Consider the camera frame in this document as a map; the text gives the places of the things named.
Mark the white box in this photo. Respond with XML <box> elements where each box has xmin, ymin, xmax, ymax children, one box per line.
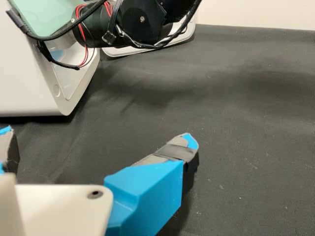
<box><xmin>0</xmin><ymin>0</ymin><xmax>101</xmax><ymax>118</ymax></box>

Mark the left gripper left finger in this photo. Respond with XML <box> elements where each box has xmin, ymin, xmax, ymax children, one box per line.
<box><xmin>0</xmin><ymin>125</ymin><xmax>21</xmax><ymax>176</ymax></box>

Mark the right wrist camera phone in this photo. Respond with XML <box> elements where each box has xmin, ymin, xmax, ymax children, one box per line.
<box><xmin>5</xmin><ymin>0</ymin><xmax>83</xmax><ymax>41</ymax></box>

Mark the black cable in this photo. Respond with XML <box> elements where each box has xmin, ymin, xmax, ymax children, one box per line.
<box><xmin>23</xmin><ymin>0</ymin><xmax>107</xmax><ymax>72</ymax></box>

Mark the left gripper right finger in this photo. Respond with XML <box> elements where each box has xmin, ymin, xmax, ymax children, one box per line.
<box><xmin>103</xmin><ymin>132</ymin><xmax>200</xmax><ymax>236</ymax></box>

